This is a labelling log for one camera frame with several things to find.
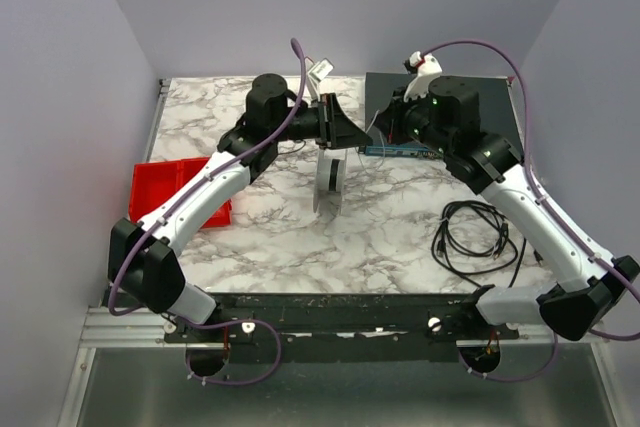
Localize white cable spool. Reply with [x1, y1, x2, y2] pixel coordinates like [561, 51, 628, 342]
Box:
[313, 150, 347, 216]

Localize aluminium extrusion rail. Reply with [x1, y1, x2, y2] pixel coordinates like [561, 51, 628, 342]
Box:
[79, 307, 165, 348]

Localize red plastic bin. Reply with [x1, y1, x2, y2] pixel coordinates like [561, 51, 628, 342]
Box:
[128, 157, 208, 222]

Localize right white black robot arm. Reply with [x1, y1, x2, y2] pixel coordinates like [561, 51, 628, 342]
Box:
[372, 76, 639, 341]

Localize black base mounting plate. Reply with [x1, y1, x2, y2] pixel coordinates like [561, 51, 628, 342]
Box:
[162, 293, 534, 375]

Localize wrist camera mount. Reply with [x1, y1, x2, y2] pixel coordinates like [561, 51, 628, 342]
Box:
[403, 51, 442, 102]
[305, 56, 334, 101]

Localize blue network switch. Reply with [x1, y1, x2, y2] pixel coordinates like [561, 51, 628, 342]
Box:
[358, 72, 523, 159]

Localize thin white cable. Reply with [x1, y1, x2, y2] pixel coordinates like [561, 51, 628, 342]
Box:
[344, 107, 401, 228]

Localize black coiled cable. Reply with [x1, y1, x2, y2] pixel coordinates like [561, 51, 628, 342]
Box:
[431, 199, 544, 293]

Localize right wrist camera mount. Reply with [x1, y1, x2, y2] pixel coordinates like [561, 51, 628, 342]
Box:
[403, 51, 442, 102]

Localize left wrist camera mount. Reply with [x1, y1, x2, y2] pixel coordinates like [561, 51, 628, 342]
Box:
[305, 56, 334, 101]

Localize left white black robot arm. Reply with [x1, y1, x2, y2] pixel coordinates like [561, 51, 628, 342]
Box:
[108, 73, 371, 325]

